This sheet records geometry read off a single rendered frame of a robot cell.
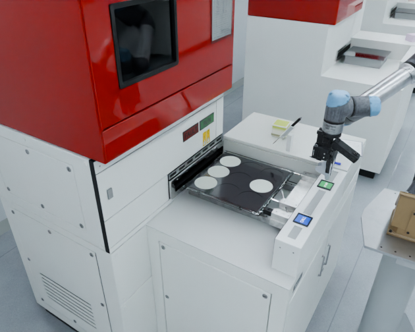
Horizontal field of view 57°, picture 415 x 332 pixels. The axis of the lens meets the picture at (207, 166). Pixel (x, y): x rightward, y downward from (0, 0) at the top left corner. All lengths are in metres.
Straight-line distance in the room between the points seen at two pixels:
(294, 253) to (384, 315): 0.81
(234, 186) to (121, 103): 0.68
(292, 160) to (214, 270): 0.64
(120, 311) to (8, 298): 1.05
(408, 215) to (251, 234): 0.59
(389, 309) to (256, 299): 0.74
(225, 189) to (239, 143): 0.34
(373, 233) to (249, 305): 0.57
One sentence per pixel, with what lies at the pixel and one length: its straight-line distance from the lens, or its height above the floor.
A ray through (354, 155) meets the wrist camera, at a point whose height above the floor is 1.13.
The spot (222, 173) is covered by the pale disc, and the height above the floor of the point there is 0.90.
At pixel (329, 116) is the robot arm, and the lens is 1.47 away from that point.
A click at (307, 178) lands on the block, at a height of 0.90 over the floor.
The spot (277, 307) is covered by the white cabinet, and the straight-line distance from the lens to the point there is 1.47.
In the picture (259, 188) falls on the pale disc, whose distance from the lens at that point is 1.68.
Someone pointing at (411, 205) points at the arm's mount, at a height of 0.98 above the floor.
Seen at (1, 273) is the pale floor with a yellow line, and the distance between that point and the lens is 2.83.
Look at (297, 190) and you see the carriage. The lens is 1.73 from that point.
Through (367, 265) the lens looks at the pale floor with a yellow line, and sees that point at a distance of 2.77.
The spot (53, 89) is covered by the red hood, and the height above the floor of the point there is 1.44.
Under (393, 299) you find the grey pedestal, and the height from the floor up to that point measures 0.46.
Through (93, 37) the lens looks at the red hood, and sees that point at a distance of 1.12.
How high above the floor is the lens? 1.85
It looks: 32 degrees down
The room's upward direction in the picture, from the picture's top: straight up
